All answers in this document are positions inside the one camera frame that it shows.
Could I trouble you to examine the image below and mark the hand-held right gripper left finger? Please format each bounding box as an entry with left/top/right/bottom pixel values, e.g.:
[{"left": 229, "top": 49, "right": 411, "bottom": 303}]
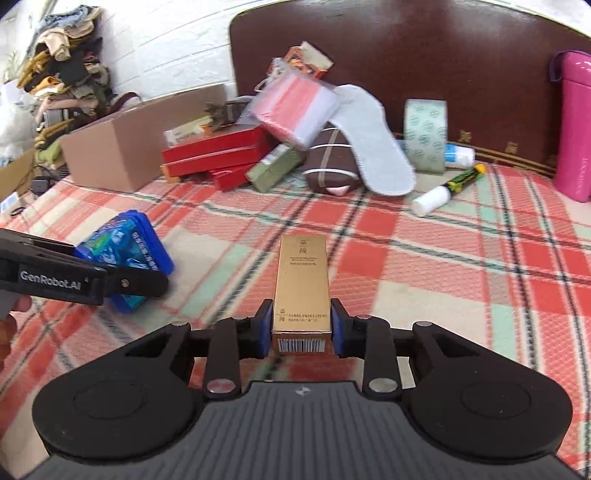
[{"left": 122, "top": 298, "right": 274, "bottom": 400}]

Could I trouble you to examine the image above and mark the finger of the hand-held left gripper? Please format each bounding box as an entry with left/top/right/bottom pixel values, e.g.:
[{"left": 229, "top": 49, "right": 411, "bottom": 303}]
[
  {"left": 46, "top": 257, "right": 170, "bottom": 299},
  {"left": 0, "top": 228, "right": 78, "bottom": 260}
]

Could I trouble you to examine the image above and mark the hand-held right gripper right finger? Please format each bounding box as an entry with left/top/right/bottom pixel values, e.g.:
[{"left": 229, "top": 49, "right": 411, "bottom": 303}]
[{"left": 330, "top": 298, "right": 482, "bottom": 400}]

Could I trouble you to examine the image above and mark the blue plastic box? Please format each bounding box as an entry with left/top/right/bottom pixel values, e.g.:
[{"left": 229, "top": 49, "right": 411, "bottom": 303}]
[{"left": 74, "top": 209, "right": 175, "bottom": 315}]

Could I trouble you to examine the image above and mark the gold carton box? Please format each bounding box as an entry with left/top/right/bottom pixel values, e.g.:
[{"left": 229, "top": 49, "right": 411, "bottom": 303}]
[{"left": 271, "top": 234, "right": 334, "bottom": 356}]

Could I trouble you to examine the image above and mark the brown cardboard box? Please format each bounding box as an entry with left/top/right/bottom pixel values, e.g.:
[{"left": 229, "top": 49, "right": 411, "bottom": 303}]
[{"left": 59, "top": 83, "right": 239, "bottom": 194}]

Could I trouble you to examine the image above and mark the person's left hand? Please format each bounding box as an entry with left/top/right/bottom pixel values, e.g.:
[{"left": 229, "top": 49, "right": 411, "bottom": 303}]
[{"left": 0, "top": 295, "right": 33, "bottom": 371}]

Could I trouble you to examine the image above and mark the open cardboard carton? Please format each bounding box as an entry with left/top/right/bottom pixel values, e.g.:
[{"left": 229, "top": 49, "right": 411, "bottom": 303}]
[{"left": 0, "top": 148, "right": 38, "bottom": 205}]

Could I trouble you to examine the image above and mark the red plaid blanket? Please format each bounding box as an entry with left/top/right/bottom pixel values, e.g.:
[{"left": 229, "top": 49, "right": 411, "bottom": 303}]
[{"left": 0, "top": 157, "right": 591, "bottom": 476}]

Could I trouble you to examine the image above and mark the flat red box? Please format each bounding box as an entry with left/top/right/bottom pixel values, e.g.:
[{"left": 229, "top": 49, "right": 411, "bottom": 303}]
[
  {"left": 161, "top": 147, "right": 274, "bottom": 179},
  {"left": 161, "top": 126, "right": 274, "bottom": 163},
  {"left": 212, "top": 163, "right": 260, "bottom": 193}
]

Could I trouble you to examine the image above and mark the white green medicine box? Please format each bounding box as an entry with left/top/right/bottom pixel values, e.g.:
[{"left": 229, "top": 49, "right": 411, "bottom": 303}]
[{"left": 163, "top": 115, "right": 218, "bottom": 147}]

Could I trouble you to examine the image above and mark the olive green box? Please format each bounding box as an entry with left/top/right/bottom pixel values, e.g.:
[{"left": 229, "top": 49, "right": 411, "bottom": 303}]
[{"left": 244, "top": 143, "right": 308, "bottom": 194}]

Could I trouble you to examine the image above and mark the white capped marker pen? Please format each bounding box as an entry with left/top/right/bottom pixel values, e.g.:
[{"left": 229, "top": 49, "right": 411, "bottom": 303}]
[{"left": 412, "top": 162, "right": 487, "bottom": 218}]

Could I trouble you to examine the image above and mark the brown checkered pouch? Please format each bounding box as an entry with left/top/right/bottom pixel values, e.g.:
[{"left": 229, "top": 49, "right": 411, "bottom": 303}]
[{"left": 303, "top": 123, "right": 362, "bottom": 197}]

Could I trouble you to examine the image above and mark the pile of clothes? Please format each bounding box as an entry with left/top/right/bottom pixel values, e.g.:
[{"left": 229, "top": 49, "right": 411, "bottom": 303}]
[{"left": 16, "top": 4, "right": 117, "bottom": 163}]

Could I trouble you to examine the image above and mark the brown hair claw clip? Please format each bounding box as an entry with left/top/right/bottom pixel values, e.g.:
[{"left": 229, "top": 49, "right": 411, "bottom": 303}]
[{"left": 205, "top": 101, "right": 230, "bottom": 133}]

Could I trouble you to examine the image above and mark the white insole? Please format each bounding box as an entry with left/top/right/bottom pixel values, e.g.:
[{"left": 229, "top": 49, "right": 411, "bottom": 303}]
[{"left": 329, "top": 83, "right": 417, "bottom": 197}]

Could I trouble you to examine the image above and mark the small white bottle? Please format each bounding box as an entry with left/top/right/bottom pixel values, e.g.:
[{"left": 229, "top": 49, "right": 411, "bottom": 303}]
[{"left": 442, "top": 143, "right": 476, "bottom": 168}]

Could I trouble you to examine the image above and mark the green printed tape roll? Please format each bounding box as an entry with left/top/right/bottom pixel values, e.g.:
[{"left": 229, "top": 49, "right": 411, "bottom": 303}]
[{"left": 402, "top": 98, "right": 449, "bottom": 174}]

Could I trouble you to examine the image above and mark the bag of red zip bags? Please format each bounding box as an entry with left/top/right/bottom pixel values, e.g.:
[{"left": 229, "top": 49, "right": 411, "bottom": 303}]
[{"left": 242, "top": 60, "right": 341, "bottom": 151}]

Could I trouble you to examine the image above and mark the orange printed card box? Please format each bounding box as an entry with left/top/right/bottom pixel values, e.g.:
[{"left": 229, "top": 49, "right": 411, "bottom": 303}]
[{"left": 283, "top": 41, "right": 334, "bottom": 82}]

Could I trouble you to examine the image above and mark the brown wooden headboard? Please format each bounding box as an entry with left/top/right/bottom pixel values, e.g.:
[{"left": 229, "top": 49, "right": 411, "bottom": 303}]
[{"left": 228, "top": 0, "right": 591, "bottom": 180}]

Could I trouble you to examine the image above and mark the pink thermos bottle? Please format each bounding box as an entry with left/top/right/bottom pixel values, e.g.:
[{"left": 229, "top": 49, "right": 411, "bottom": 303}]
[{"left": 549, "top": 49, "right": 591, "bottom": 204}]

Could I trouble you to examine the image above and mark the small clear drawstring pouch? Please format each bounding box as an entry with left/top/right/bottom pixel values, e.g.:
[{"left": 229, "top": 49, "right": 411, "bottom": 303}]
[{"left": 253, "top": 57, "right": 290, "bottom": 94}]

